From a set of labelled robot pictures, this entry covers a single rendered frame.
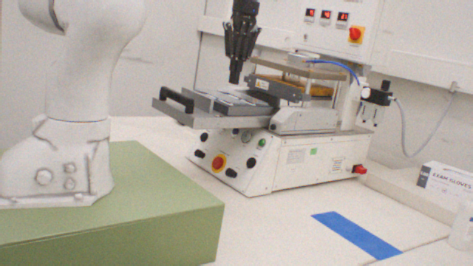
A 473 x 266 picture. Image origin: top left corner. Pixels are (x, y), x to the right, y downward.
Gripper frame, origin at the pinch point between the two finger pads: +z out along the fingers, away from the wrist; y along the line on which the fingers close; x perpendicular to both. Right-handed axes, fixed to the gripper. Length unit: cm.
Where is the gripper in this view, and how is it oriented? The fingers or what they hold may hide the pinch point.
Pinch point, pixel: (235, 72)
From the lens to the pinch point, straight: 124.5
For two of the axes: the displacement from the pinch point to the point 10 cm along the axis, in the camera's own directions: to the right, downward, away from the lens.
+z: -1.6, 9.5, 2.5
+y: -7.8, 0.3, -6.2
